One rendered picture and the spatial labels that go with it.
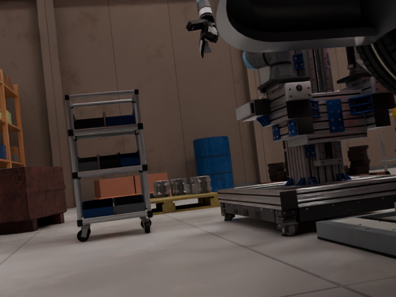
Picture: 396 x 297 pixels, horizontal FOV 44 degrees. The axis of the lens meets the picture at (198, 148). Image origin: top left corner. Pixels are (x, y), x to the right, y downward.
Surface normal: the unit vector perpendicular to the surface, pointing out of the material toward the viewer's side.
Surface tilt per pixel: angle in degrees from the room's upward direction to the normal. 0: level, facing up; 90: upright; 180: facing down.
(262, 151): 90
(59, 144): 90
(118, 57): 90
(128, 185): 90
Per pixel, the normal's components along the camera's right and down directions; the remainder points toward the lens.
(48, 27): 0.21, -0.07
